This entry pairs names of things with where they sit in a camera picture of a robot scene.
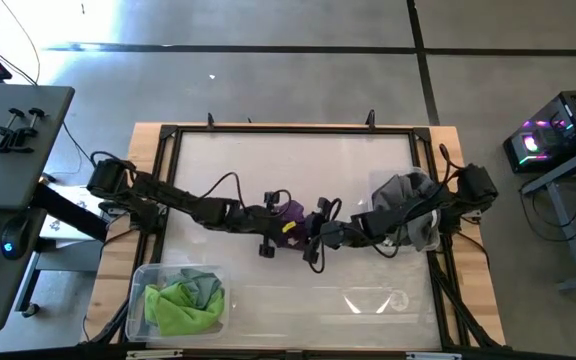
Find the white flat device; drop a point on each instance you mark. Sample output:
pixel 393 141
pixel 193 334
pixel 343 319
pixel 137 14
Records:
pixel 60 225

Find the clear plastic bin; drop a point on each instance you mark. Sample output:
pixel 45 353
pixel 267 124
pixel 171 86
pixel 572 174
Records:
pixel 138 325
pixel 375 177

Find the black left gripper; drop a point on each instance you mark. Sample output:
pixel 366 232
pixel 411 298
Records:
pixel 255 220

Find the grey office desk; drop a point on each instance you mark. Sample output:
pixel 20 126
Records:
pixel 8 150

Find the bright green microfiber towel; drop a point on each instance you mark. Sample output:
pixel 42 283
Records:
pixel 183 315

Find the light blue microfiber towel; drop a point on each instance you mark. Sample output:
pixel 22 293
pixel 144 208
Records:
pixel 198 285

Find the black table clamp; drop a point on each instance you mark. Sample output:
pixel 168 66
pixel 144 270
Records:
pixel 370 120
pixel 210 121

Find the black RGB computer tower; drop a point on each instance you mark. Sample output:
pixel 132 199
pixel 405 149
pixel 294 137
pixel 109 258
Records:
pixel 568 125

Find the black desk clamp mount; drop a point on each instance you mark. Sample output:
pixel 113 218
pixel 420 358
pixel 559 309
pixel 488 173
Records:
pixel 15 137

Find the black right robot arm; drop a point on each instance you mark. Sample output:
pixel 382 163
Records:
pixel 478 182

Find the dark grey microfiber towel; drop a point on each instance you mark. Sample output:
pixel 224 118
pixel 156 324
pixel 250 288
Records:
pixel 425 230

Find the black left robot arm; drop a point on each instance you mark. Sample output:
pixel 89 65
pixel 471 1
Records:
pixel 168 192

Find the white tape strip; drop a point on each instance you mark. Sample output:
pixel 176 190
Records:
pixel 433 356
pixel 153 354

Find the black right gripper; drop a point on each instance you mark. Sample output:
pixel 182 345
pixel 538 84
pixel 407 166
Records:
pixel 335 234

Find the black desk caster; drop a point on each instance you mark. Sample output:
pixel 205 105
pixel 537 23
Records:
pixel 30 311

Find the black metal table frame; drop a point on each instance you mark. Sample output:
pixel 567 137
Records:
pixel 293 129

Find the black computer mouse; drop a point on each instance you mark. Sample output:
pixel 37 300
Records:
pixel 15 237

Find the purple microfiber towel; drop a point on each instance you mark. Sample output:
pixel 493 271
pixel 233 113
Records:
pixel 295 210

